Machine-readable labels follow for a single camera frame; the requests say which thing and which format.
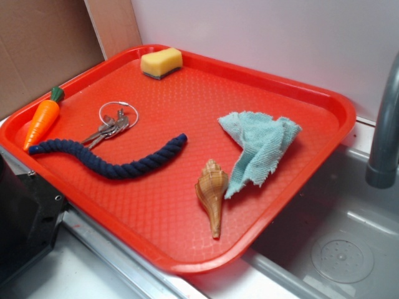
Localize navy blue twisted rope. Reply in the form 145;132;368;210
28;133;188;180

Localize silver keys on wire ring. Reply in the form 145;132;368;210
80;101;140;150

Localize brown spiral sea shell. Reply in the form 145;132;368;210
195;159;229;239

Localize grey plastic sink basin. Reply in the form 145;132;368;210
190;146;398;298

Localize brown cardboard panel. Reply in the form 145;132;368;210
1;1;142;119

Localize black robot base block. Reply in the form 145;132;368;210
1;158;65;285

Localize orange toy carrot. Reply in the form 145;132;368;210
23;87;65;151

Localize light blue terry cloth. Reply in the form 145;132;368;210
218;112;302;199

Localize yellow sponge with dark base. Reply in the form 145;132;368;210
140;47;183;80

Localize red plastic tray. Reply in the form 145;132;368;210
1;45;356;274

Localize grey toy faucet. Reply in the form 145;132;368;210
365;57;398;189

